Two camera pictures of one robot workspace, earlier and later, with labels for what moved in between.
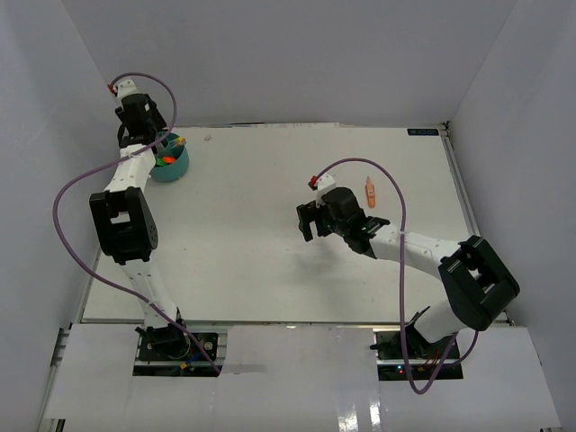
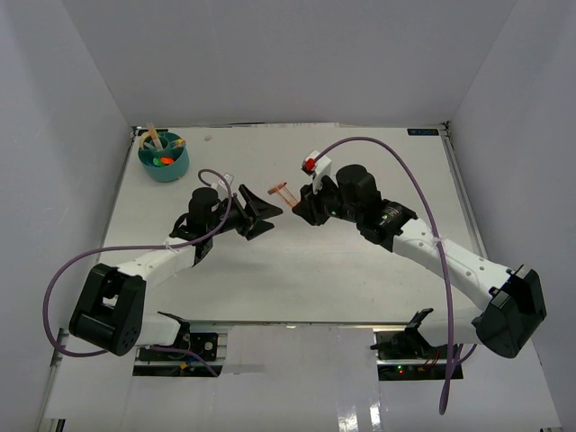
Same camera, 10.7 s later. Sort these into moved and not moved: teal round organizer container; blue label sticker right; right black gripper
Moved: right black gripper
Not moved: blue label sticker right; teal round organizer container
